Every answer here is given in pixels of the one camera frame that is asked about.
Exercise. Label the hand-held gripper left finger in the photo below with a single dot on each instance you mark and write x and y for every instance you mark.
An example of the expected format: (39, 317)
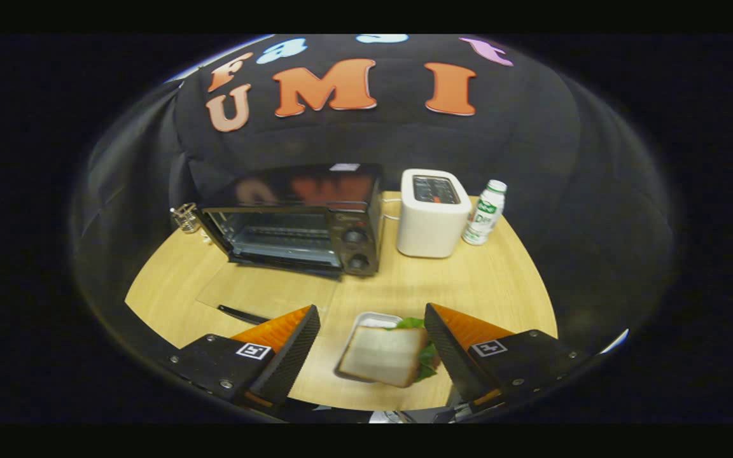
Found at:
(293, 353)

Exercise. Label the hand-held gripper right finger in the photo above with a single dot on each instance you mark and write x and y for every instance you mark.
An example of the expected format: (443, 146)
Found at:
(449, 353)

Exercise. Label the lettuce sandwich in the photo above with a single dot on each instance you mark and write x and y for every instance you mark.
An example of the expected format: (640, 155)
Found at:
(382, 356)

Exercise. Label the black toaster oven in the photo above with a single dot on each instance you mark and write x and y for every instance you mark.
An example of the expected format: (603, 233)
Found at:
(296, 191)

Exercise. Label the white pop-up toaster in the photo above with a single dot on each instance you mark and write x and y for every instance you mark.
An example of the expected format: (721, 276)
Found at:
(430, 226)

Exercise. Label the white plastic tray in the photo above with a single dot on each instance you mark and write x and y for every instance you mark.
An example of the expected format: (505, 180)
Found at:
(373, 318)

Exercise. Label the white green-label bottle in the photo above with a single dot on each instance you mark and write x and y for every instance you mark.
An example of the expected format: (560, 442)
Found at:
(484, 219)

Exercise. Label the small white tag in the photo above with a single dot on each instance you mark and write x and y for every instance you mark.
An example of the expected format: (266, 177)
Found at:
(205, 239)

